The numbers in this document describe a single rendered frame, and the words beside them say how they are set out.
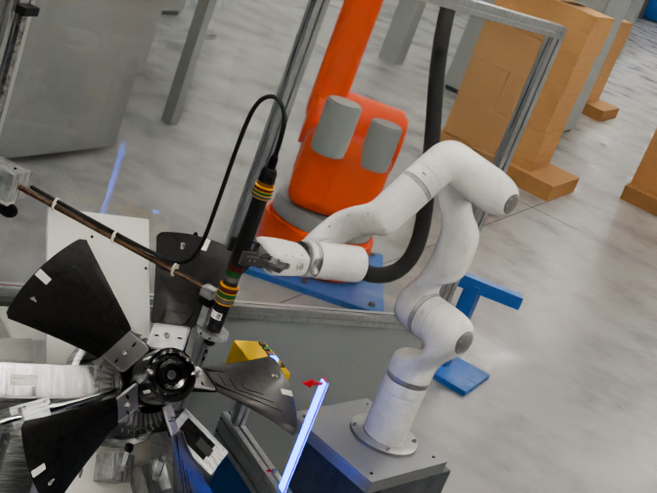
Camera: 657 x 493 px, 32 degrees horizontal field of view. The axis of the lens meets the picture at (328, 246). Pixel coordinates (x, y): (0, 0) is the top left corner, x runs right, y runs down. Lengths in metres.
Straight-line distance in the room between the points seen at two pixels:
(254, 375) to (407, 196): 0.55
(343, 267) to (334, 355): 1.21
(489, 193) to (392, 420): 0.68
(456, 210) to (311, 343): 0.99
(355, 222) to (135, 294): 0.57
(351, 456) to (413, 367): 0.28
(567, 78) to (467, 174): 7.59
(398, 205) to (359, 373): 1.33
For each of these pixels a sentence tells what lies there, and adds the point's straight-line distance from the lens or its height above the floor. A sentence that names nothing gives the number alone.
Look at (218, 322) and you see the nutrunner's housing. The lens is 2.53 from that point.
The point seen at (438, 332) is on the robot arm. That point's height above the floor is 1.34.
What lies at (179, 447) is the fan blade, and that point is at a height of 1.08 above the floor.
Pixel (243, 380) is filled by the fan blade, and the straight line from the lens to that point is 2.68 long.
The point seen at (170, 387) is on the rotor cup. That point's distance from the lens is 2.51.
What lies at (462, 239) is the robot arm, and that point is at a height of 1.58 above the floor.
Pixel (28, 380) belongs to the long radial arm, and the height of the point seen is 1.12.
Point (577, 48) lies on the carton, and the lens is 10.23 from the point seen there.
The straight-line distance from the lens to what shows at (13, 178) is 2.74.
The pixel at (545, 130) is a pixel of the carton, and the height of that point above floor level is 0.53.
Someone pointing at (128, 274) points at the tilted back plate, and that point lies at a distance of 2.82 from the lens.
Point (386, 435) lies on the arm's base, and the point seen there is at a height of 1.00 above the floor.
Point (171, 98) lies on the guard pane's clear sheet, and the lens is 3.09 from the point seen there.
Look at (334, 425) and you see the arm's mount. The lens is 3.11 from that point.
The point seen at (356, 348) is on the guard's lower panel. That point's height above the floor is 0.87.
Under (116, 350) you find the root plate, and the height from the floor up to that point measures 1.22.
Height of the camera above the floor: 2.41
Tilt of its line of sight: 20 degrees down
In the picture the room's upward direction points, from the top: 21 degrees clockwise
